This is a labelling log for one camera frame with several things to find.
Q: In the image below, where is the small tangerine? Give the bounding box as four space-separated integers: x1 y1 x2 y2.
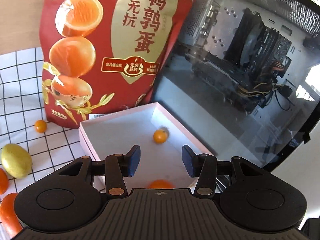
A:
153 129 169 144

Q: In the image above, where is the tiny kumquat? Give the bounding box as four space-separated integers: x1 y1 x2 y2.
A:
34 120 47 133

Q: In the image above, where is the large green guava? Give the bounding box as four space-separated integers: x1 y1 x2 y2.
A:
1 144 32 179

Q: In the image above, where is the pink cardboard box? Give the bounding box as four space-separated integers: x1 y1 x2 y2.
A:
79 103 210 191

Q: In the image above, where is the computer case glass panel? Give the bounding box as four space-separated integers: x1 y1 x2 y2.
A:
152 0 319 171

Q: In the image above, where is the checkered white tablecloth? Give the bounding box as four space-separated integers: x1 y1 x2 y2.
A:
1 47 85 194

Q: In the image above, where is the red snack bag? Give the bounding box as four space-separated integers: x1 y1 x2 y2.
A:
40 0 195 128

